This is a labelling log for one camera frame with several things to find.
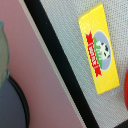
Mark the grey teal gripper finger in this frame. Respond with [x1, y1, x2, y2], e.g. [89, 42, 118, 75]
[0, 21, 10, 88]

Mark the yellow toy butter box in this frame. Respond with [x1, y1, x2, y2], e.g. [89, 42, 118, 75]
[78, 3, 120, 94]

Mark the red toy pepper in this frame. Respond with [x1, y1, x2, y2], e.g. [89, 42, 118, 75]
[124, 68, 128, 111]

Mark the woven beige placemat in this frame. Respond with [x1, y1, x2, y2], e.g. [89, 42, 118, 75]
[39, 0, 128, 128]

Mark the large grey pot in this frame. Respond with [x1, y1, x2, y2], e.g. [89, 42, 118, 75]
[0, 77, 30, 128]

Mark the pink toy stove board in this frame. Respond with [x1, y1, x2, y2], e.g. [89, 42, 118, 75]
[0, 0, 87, 128]

